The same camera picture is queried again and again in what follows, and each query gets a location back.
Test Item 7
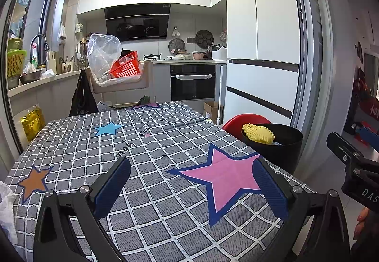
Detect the black built-in oven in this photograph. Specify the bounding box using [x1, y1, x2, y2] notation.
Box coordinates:
[170, 64, 216, 101]

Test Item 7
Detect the large clear plastic bag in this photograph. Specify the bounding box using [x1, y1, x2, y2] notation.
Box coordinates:
[87, 33, 123, 79]

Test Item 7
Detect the red plastic chair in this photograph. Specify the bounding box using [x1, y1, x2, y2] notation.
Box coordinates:
[222, 114, 272, 133]

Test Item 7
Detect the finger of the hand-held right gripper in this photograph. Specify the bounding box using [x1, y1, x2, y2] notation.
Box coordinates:
[359, 126, 379, 148]
[326, 132, 371, 173]

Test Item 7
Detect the red plastic basket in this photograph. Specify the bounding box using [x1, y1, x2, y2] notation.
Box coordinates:
[109, 51, 140, 78]

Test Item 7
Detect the white rice cooker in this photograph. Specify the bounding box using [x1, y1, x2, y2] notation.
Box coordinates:
[211, 46, 228, 60]

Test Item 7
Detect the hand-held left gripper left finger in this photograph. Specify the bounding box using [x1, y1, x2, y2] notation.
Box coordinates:
[33, 157, 131, 262]

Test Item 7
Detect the cardboard box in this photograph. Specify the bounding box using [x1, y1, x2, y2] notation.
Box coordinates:
[204, 101, 224, 125]

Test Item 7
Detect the person's right hand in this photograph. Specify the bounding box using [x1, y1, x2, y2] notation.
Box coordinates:
[353, 208, 371, 241]

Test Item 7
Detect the grey sliding door frame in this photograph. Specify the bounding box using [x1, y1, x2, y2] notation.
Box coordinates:
[289, 0, 336, 168]

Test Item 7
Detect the steel bowl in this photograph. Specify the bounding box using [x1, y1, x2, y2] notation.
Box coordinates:
[19, 69, 42, 84]

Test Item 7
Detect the black range hood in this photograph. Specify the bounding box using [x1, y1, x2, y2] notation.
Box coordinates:
[104, 4, 172, 42]

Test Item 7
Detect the round grey pan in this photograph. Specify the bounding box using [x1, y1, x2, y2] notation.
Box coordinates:
[169, 38, 186, 54]

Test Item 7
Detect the black hanging bag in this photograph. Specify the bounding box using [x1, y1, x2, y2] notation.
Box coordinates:
[69, 69, 99, 117]

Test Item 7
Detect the red toy box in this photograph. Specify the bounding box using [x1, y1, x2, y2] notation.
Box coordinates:
[352, 66, 379, 121]

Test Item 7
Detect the round black baking pan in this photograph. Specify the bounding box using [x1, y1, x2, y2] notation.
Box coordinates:
[195, 29, 214, 47]

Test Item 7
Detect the beige high chair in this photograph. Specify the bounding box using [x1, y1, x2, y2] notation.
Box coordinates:
[84, 60, 155, 103]

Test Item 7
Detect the white pole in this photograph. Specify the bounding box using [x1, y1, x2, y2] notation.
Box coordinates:
[218, 65, 223, 126]

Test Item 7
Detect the white refrigerator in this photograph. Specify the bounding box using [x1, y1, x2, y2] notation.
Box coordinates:
[222, 0, 301, 128]

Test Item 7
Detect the yellow foam fruit net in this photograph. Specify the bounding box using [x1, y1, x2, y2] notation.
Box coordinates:
[241, 124, 275, 145]

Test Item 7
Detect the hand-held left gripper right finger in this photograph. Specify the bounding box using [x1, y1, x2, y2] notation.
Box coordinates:
[252, 158, 351, 262]

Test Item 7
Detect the black trash bin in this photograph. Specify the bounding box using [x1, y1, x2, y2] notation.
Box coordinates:
[239, 123, 304, 176]

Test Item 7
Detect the green plastic basket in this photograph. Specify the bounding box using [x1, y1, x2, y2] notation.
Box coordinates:
[6, 49, 27, 79]

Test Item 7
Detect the gold foil bag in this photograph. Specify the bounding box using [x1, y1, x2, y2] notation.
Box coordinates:
[20, 106, 47, 142]

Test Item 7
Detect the black kitchen faucet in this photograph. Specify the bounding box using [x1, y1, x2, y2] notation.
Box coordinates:
[30, 34, 50, 66]

